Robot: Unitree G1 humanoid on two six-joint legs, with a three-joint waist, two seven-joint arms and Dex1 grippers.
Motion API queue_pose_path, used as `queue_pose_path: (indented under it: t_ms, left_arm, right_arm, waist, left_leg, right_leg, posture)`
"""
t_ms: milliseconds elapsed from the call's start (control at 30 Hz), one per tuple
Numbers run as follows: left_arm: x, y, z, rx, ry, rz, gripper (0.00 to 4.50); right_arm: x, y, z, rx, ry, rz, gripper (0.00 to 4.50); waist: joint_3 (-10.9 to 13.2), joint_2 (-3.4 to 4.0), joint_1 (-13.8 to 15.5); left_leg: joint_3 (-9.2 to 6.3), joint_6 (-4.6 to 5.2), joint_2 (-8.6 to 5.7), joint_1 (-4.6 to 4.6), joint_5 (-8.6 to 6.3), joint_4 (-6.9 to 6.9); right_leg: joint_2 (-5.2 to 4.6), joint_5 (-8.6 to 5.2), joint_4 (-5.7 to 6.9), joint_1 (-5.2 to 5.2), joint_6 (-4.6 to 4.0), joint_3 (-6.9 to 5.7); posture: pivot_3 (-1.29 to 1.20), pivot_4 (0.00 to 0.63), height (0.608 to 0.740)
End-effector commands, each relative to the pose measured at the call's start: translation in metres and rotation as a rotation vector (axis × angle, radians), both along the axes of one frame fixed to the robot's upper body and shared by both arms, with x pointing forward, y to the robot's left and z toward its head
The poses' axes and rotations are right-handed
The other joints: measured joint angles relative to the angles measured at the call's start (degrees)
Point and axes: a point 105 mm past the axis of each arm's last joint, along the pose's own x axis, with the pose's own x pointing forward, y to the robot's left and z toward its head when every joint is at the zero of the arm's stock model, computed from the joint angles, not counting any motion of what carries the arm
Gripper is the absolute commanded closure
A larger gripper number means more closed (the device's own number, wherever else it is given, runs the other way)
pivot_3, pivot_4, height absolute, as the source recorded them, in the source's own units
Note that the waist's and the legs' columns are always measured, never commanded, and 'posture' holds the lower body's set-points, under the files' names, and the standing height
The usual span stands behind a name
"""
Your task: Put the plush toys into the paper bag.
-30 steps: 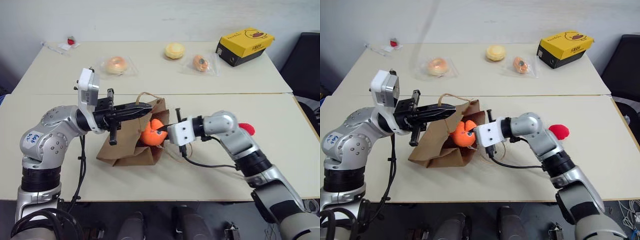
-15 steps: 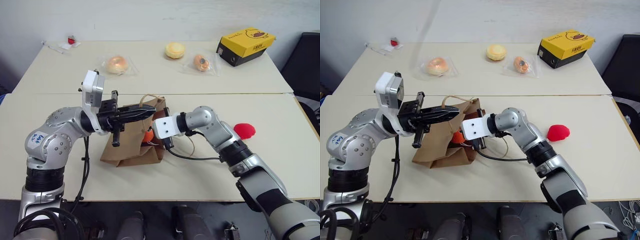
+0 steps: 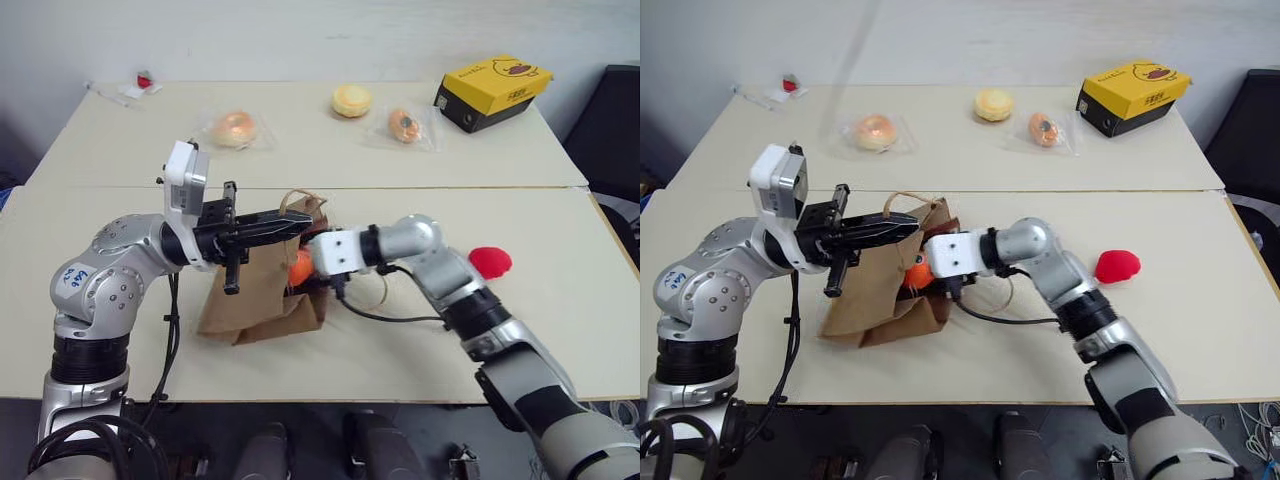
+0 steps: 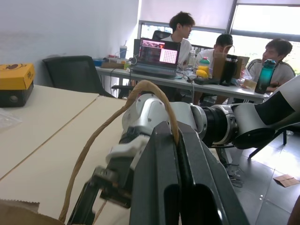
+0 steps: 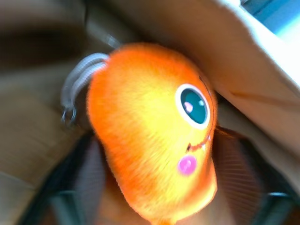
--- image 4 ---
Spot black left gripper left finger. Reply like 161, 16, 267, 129
129, 121, 181, 225

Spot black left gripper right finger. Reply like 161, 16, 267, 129
177, 121, 250, 225

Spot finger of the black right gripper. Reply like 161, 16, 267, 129
67, 180, 102, 225

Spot clear plastic bag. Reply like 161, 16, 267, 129
0, 108, 23, 133

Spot small brown paper bag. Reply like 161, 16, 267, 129
211, 45, 244, 80

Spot black chair leg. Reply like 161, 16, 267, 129
247, 130, 288, 160

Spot flat cardboard piece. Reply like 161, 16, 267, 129
272, 173, 300, 188

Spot white office desk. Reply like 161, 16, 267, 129
95, 65, 271, 105

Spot black mesh office chair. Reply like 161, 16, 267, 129
42, 55, 116, 98

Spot flat cardboard box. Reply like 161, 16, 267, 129
100, 61, 125, 70

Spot black tumbler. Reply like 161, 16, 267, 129
219, 54, 239, 87

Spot open black laptop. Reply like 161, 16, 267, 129
129, 38, 181, 78

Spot teal water bottle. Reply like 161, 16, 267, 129
254, 59, 277, 95

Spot clear plastic bottle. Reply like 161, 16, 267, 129
188, 50, 196, 67

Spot green lidded bottle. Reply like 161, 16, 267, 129
198, 56, 211, 68

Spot plastic cup with straw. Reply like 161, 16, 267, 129
119, 40, 129, 59

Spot yellow lidded black box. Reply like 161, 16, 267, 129
0, 62, 36, 108

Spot black high-back office chair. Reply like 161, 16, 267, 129
151, 30, 172, 41

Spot person in striped jacket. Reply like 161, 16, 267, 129
245, 38, 296, 93

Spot person with short dark hair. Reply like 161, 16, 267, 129
195, 33, 235, 71

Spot person in white t-shirt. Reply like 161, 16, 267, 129
161, 11, 196, 67

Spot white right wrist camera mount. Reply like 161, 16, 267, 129
106, 135, 150, 171

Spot tangled floor cables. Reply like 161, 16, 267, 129
226, 163, 245, 188

